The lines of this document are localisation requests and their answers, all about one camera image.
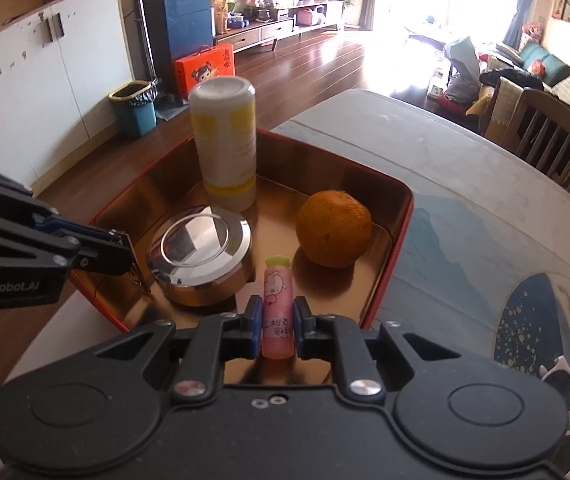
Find black water dispenser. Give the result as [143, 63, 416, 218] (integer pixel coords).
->
[135, 0, 216, 96]

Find red tin box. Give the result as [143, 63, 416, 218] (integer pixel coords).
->
[68, 127, 415, 387]

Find wooden dining chair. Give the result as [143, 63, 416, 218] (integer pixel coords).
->
[485, 77, 570, 206]

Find wooden television stand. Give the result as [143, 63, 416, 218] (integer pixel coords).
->
[213, 0, 346, 53]

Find yellow cloth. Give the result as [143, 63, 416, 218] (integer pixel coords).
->
[465, 85, 496, 121]

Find black clothes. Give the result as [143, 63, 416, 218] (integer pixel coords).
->
[480, 67, 540, 91]

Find white bag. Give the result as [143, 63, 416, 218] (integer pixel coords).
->
[444, 36, 480, 106]

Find pink pot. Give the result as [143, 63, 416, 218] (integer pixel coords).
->
[296, 6, 326, 27]

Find orange gift box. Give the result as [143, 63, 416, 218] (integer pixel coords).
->
[174, 44, 236, 101]

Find green sofa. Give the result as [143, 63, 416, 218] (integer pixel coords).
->
[485, 40, 570, 126]

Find round metal tin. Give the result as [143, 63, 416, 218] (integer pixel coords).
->
[145, 205, 256, 308]

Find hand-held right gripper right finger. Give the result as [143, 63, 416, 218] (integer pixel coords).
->
[292, 296, 460, 407]

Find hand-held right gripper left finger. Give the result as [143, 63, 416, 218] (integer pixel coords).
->
[94, 295, 264, 403]

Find white yellow bottle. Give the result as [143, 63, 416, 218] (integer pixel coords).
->
[188, 77, 258, 213]

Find coffee table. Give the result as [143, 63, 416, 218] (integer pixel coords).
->
[405, 22, 460, 48]

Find orange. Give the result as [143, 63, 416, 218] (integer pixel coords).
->
[296, 190, 373, 268]

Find pink lip balm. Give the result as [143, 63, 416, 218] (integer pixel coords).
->
[261, 255, 297, 360]

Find grey blue curtain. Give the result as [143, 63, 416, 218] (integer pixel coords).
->
[502, 0, 546, 51]

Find white cabinet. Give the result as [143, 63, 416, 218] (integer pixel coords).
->
[0, 0, 153, 191]

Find white sunglasses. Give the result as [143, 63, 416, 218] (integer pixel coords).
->
[539, 354, 570, 466]

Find blue trash bin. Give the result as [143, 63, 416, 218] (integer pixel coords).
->
[108, 81, 158, 138]

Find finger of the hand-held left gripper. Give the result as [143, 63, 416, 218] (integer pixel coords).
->
[30, 207, 129, 247]
[72, 240, 139, 278]

